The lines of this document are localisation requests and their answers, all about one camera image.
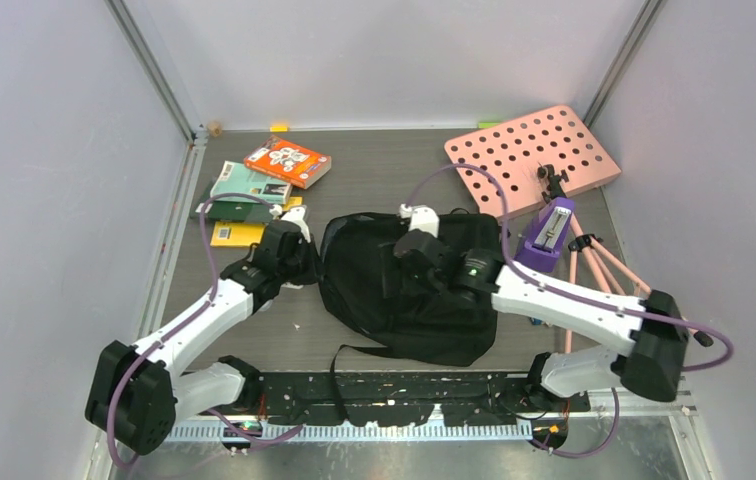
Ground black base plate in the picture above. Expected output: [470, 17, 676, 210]
[218, 369, 591, 429]

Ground yellow book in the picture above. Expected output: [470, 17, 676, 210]
[207, 201, 273, 247]

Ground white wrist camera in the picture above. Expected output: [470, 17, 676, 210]
[269, 205, 313, 243]
[398, 204, 440, 238]

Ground pink perforated stand board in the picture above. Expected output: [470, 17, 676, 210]
[444, 105, 621, 217]

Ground pink tripod legs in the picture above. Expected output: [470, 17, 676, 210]
[536, 164, 716, 356]

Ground small wooden cork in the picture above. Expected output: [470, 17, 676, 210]
[207, 121, 223, 137]

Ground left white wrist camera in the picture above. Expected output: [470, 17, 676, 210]
[269, 205, 313, 243]

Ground teal book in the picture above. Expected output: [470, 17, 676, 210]
[211, 161, 293, 204]

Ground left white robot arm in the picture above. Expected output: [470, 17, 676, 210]
[84, 207, 318, 455]

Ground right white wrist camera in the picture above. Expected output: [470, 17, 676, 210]
[398, 204, 440, 238]

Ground slotted aluminium rail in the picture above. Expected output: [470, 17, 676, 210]
[166, 418, 542, 443]

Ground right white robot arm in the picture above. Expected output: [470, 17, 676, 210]
[391, 229, 690, 411]

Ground dark green book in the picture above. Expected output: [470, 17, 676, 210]
[205, 180, 291, 224]

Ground green block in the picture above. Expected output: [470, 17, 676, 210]
[477, 121, 503, 129]

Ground purple metronome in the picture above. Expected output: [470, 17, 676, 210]
[514, 197, 575, 273]

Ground orange book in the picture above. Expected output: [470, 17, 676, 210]
[243, 135, 332, 189]

